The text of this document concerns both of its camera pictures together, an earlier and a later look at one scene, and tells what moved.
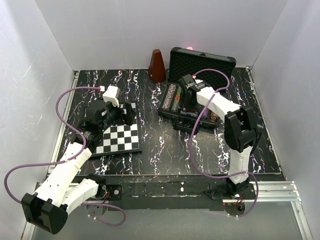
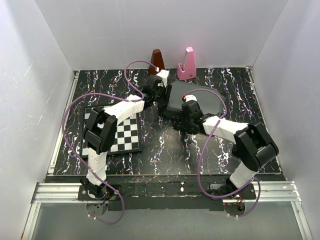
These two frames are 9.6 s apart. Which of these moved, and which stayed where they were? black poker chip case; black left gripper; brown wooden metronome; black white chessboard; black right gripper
Moved: black right gripper; black poker chip case; black left gripper
Stayed: black white chessboard; brown wooden metronome
